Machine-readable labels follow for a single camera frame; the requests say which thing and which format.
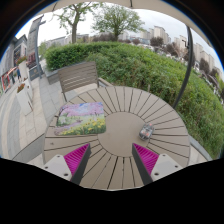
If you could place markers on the distant apartment buildings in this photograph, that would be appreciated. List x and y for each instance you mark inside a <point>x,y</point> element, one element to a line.
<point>160,34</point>

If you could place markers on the transparent computer mouse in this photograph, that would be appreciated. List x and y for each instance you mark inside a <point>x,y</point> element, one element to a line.
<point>146,131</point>

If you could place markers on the green hedge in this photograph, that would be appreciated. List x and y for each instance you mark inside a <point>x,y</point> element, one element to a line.
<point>160,73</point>

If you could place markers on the round-crowned green tree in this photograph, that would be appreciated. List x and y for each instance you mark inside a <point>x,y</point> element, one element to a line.
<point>116,18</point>

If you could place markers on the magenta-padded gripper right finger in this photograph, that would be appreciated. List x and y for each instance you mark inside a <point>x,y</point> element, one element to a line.
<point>146,159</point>

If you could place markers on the white flower planter box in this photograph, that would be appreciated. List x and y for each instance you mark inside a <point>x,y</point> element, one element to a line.
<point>23,70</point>
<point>24,100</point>

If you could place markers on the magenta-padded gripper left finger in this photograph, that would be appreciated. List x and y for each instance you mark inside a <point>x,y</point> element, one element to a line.
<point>76,159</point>

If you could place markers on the flower print mouse pad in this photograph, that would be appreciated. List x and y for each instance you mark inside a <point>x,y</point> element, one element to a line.
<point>80,119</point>

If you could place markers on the dark curved parasol pole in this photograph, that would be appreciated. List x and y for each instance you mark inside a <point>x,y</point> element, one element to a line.
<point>187,66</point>

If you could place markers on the person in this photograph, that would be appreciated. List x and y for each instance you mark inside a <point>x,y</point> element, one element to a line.
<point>19,75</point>

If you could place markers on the grey slatted outdoor chair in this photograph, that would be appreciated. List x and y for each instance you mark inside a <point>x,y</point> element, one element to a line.
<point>78,76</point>

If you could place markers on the bare-trunked leaning tree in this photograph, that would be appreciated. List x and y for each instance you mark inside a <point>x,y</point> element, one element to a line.
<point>74,25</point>

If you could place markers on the tall grey sign pillar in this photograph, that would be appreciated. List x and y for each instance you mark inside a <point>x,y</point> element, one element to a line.
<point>33,50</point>

